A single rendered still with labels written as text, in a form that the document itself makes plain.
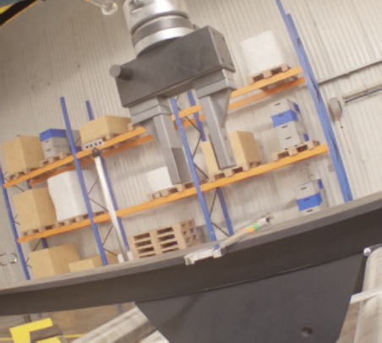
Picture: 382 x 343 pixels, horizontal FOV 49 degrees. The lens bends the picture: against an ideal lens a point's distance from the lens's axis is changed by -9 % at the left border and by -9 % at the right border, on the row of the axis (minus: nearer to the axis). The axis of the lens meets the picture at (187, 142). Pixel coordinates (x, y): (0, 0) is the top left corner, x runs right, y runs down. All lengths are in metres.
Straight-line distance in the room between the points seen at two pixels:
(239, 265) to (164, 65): 0.28
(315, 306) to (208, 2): 10.41
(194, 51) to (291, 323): 0.37
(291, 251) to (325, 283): 0.06
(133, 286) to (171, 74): 0.34
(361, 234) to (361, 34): 9.36
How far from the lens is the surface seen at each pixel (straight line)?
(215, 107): 0.50
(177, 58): 0.50
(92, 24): 12.38
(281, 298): 0.61
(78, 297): 0.77
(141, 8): 0.53
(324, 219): 0.50
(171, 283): 0.67
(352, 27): 9.92
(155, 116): 0.52
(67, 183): 10.57
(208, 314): 0.65
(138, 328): 1.59
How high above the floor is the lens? 1.22
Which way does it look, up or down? 8 degrees up
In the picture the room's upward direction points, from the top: 16 degrees counter-clockwise
